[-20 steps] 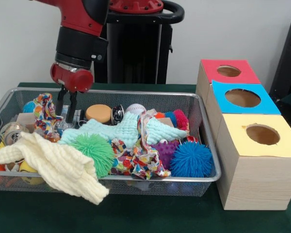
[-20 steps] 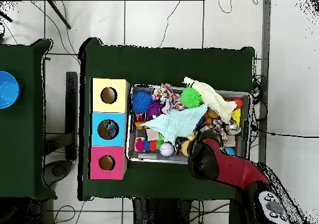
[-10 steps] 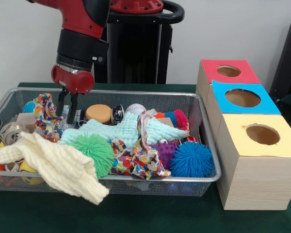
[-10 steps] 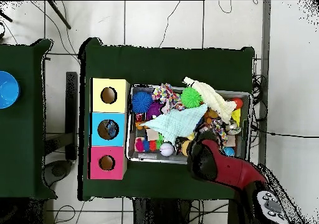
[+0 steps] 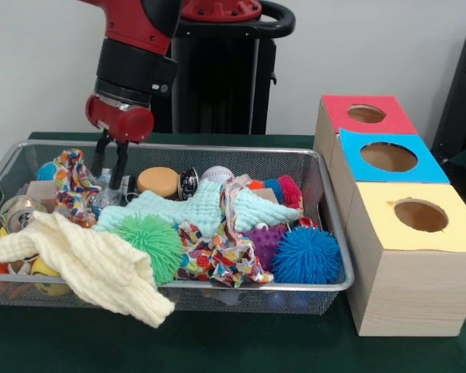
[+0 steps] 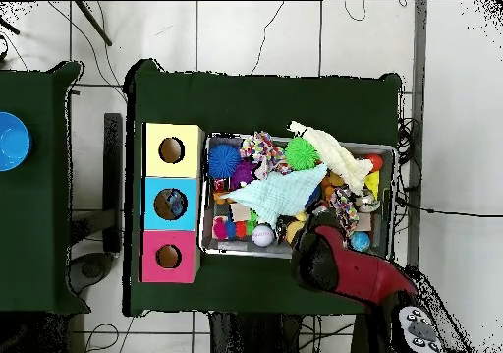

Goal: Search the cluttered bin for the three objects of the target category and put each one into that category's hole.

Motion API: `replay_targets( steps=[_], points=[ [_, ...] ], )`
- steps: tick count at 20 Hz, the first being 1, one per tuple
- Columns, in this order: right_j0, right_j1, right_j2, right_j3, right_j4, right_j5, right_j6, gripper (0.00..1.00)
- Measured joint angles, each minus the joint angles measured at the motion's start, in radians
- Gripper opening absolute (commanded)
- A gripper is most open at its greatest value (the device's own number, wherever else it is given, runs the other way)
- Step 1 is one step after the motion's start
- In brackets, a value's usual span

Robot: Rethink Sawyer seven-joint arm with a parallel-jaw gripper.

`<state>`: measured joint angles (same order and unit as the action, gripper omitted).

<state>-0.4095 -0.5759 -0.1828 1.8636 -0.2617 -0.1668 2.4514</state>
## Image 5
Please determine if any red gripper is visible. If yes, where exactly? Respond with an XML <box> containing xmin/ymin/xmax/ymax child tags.
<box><xmin>85</xmin><ymin>93</ymin><xmax>155</xmax><ymax>190</ymax></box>

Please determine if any crushed clear water bottle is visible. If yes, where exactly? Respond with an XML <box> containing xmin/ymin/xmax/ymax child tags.
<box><xmin>87</xmin><ymin>167</ymin><xmax>133</xmax><ymax>212</ymax></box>

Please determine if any crushed silver can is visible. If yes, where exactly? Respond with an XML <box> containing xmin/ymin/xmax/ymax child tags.
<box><xmin>178</xmin><ymin>169</ymin><xmax>200</xmax><ymax>201</ymax></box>

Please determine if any mint green cloth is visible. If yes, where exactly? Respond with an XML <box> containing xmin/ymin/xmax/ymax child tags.
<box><xmin>96</xmin><ymin>180</ymin><xmax>302</xmax><ymax>238</ymax></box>

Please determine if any blue spiky ball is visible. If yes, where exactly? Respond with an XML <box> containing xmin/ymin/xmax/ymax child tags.
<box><xmin>272</xmin><ymin>226</ymin><xmax>343</xmax><ymax>285</ymax></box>

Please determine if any shallow clear mesh bin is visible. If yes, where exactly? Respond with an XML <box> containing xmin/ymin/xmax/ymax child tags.
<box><xmin>0</xmin><ymin>140</ymin><xmax>354</xmax><ymax>314</ymax></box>

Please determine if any wooden box with three holes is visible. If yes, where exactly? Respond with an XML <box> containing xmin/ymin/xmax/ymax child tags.
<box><xmin>313</xmin><ymin>95</ymin><xmax>466</xmax><ymax>337</ymax></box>

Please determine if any colourful patterned cloth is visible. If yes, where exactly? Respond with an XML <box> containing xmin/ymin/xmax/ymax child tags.
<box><xmin>175</xmin><ymin>183</ymin><xmax>274</xmax><ymax>288</ymax></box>
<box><xmin>53</xmin><ymin>149</ymin><xmax>102</xmax><ymax>228</ymax></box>

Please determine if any tan round bun toy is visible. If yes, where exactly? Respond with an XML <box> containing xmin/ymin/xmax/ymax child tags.
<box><xmin>137</xmin><ymin>166</ymin><xmax>179</xmax><ymax>199</ymax></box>

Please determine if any green spiky ball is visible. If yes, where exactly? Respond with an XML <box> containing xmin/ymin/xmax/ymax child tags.
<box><xmin>111</xmin><ymin>214</ymin><xmax>185</xmax><ymax>285</ymax></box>

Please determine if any pale yellow cloth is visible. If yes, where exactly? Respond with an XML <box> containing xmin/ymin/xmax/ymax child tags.
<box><xmin>0</xmin><ymin>210</ymin><xmax>176</xmax><ymax>329</ymax></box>

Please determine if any pale pink ball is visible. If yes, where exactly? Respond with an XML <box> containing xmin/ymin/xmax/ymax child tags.
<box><xmin>200</xmin><ymin>166</ymin><xmax>235</xmax><ymax>185</ymax></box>

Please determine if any purple spiky ball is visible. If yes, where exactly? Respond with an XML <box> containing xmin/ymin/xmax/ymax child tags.
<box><xmin>243</xmin><ymin>224</ymin><xmax>287</xmax><ymax>271</ymax></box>

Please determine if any red spiky toy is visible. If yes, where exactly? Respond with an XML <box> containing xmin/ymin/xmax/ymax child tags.
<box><xmin>276</xmin><ymin>175</ymin><xmax>304</xmax><ymax>211</ymax></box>

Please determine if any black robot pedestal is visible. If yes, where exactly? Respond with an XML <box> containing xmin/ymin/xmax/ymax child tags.
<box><xmin>151</xmin><ymin>0</ymin><xmax>296</xmax><ymax>135</ymax></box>

